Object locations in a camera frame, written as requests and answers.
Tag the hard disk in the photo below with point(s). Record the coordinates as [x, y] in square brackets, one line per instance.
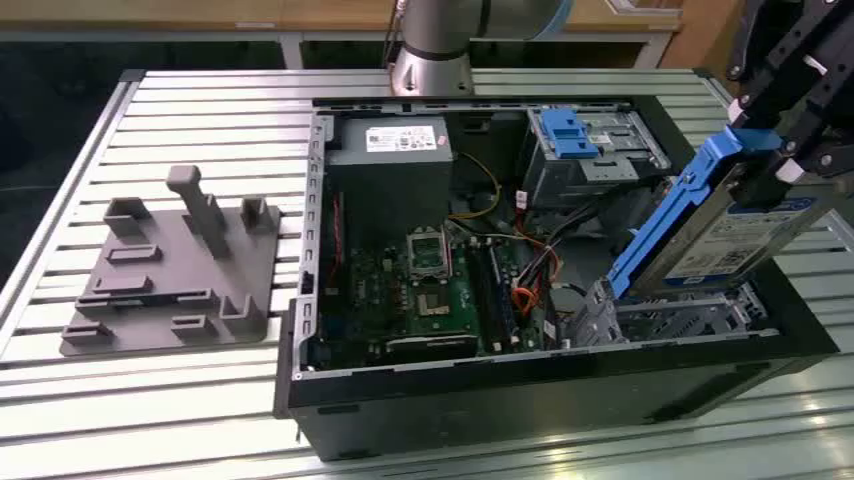
[720, 240]

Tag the metal disk bay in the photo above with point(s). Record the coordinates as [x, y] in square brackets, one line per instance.
[680, 320]

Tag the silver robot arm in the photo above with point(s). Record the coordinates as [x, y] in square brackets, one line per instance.
[433, 60]

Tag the grey power supply unit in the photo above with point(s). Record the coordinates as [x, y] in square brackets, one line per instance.
[387, 180]

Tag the black RAM slot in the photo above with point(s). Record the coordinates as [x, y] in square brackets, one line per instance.
[500, 290]
[508, 290]
[481, 295]
[489, 295]

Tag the blue drive latch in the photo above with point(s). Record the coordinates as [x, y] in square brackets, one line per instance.
[567, 140]

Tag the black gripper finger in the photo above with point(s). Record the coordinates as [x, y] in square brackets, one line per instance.
[800, 45]
[810, 140]

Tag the silver optical drive cage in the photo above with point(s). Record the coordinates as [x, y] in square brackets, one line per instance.
[600, 175]

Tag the grey parts rack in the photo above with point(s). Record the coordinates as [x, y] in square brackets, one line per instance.
[167, 280]

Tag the CPU socket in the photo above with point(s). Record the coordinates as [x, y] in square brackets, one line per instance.
[432, 303]

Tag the white frame workbench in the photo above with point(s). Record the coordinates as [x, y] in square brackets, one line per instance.
[200, 35]

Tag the green motherboard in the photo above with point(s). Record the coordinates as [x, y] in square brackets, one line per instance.
[380, 295]

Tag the black graphics card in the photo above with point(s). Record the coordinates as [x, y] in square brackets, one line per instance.
[433, 345]

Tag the black PC case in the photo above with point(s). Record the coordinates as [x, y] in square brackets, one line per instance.
[467, 415]

